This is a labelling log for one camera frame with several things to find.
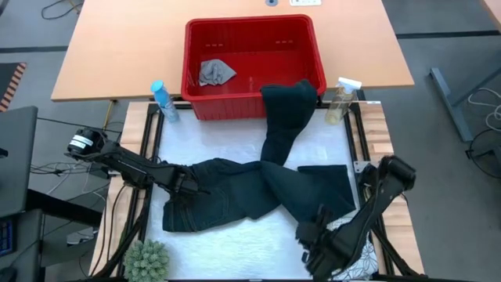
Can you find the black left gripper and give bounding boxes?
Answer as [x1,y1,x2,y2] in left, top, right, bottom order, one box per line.
[168,164,211,197]

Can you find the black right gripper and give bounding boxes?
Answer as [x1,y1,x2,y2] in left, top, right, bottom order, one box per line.
[295,203,355,277]

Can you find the dark blue jeans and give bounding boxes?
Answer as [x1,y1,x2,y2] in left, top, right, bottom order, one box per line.
[162,79,357,233]

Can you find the white leaf-print garment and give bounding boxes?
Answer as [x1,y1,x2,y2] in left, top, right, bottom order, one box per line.
[326,217,380,282]

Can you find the red plastic laundry bin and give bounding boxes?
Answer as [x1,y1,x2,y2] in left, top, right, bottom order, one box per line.
[180,14,328,121]

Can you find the green artificial plant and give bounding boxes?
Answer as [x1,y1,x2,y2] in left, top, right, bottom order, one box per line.
[123,239,171,282]

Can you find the blue air freshener spray bottle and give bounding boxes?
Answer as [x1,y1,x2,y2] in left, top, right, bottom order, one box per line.
[150,80,181,123]

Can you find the small grey cloth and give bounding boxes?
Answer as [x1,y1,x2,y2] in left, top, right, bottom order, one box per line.
[198,58,238,87]

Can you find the clear spray bottle white trigger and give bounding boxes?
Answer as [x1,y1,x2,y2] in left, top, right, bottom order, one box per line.
[325,77,363,125]

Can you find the light wooden desk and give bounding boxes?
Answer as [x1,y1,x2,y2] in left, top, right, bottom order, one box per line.
[50,0,416,103]

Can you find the grey metal table leg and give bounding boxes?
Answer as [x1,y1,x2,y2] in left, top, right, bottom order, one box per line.
[429,58,501,143]

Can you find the black side stand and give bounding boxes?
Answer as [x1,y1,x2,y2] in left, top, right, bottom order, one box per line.
[0,187,103,282]

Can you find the wooden desk corner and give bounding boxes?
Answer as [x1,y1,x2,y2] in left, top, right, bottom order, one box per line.
[481,0,501,31]

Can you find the black aluminium table frame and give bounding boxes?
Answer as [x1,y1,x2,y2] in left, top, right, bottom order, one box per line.
[89,99,422,282]

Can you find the yellow cable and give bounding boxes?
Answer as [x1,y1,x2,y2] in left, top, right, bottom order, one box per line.
[102,99,117,130]

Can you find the white floor cable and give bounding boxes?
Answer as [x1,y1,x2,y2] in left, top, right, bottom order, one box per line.
[467,86,501,132]

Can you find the black floor cable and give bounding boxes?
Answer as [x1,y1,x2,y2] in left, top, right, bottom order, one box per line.
[41,0,85,20]

